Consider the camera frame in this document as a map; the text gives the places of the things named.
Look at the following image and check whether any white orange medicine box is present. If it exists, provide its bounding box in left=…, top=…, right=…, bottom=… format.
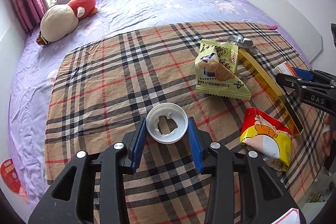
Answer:
left=272, top=61, right=298, bottom=95

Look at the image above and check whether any white plastic cup lid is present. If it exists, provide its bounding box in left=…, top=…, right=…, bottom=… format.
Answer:
left=146, top=102, right=188, bottom=145

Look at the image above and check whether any long gold box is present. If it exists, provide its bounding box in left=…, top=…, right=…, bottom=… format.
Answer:
left=238, top=48, right=303, bottom=137

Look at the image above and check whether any silver foil wrapper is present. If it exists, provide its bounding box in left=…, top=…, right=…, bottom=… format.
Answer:
left=227, top=35, right=259, bottom=55

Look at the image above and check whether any red yellow snack bag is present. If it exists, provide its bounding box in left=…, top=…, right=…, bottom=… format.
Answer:
left=240, top=108, right=292, bottom=172

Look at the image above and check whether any green biscuit snack bag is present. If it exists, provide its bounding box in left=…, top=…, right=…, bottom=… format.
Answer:
left=195, top=39, right=251, bottom=100

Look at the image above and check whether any person's right hand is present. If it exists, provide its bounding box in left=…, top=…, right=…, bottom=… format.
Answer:
left=322, top=114, right=335, bottom=156

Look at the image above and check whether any plaid beige blanket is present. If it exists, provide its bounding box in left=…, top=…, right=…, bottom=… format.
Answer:
left=29, top=21, right=325, bottom=223

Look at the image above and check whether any red round fan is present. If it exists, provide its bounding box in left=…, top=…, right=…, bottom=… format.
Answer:
left=1, top=159, right=22, bottom=194

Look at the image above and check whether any purple floral bed sheet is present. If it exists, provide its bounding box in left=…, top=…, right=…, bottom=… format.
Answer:
left=9, top=0, right=309, bottom=210

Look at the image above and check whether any red white plush toy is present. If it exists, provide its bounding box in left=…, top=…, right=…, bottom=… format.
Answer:
left=36, top=0, right=98, bottom=47

